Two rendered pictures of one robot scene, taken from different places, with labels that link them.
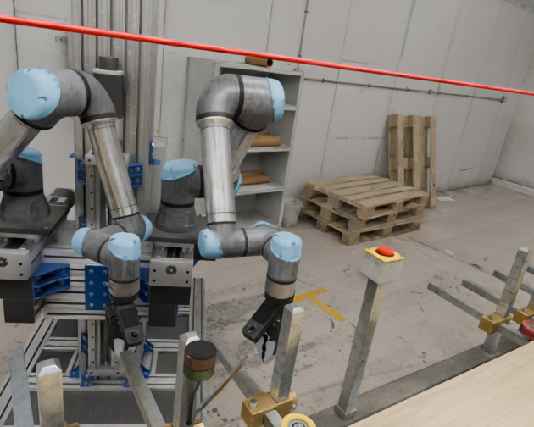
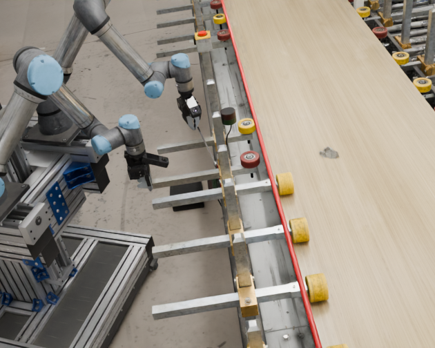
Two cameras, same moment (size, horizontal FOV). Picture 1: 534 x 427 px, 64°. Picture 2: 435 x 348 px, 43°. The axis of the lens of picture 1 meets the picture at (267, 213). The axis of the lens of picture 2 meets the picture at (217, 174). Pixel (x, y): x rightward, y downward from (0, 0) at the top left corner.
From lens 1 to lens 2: 1.79 m
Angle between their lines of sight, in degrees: 50
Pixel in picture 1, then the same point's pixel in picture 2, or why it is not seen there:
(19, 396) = (194, 195)
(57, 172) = not seen: outside the picture
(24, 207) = not seen: outside the picture
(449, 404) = (255, 79)
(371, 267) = (204, 45)
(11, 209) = not seen: outside the picture
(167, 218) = (61, 120)
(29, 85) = (50, 69)
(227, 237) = (159, 78)
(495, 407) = (263, 67)
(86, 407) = (78, 302)
